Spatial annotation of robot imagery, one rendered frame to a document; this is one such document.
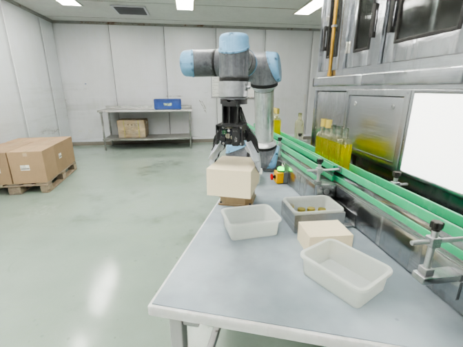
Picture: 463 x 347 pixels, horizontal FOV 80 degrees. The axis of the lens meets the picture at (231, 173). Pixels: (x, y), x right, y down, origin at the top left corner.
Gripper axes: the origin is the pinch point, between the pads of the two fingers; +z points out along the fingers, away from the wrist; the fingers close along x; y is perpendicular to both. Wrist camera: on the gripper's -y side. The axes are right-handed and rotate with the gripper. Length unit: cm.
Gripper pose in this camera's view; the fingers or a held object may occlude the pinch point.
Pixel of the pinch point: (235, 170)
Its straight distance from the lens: 80.0
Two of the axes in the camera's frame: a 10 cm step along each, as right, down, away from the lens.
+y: -2.4, 2.8, -9.3
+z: 0.0, 9.6, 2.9
